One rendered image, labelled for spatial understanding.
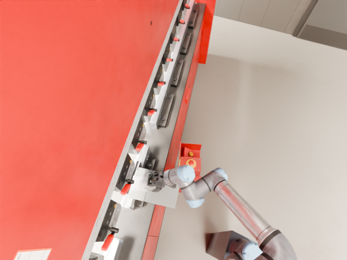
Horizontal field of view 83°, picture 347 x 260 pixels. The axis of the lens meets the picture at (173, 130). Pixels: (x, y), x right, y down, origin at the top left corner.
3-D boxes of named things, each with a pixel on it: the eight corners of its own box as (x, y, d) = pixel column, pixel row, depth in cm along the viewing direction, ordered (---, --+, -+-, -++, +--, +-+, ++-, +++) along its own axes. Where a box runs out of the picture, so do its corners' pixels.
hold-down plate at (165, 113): (165, 128, 145) (164, 126, 142) (158, 126, 145) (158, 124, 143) (174, 96, 159) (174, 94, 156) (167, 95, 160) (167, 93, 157)
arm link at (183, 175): (189, 186, 83) (180, 168, 83) (173, 189, 91) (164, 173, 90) (199, 177, 88) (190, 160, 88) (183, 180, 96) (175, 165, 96)
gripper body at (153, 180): (147, 172, 104) (161, 167, 96) (161, 175, 109) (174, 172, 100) (145, 186, 100) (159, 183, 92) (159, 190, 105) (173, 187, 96)
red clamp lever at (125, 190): (126, 193, 79) (134, 179, 88) (116, 191, 80) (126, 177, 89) (125, 196, 80) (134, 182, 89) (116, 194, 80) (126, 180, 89)
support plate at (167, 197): (175, 209, 107) (175, 208, 106) (129, 198, 110) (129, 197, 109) (181, 177, 115) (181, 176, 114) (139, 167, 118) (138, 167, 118)
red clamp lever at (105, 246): (107, 249, 70) (119, 227, 79) (96, 246, 70) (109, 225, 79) (107, 253, 70) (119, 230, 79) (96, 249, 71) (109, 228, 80)
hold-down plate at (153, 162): (143, 207, 118) (142, 206, 116) (134, 205, 119) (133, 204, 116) (156, 161, 132) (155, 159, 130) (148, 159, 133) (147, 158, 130)
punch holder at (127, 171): (126, 194, 93) (116, 186, 79) (109, 190, 94) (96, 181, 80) (136, 164, 100) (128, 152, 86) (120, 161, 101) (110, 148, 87)
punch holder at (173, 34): (172, 53, 140) (172, 32, 126) (160, 52, 141) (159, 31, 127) (176, 40, 147) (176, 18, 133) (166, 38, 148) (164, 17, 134)
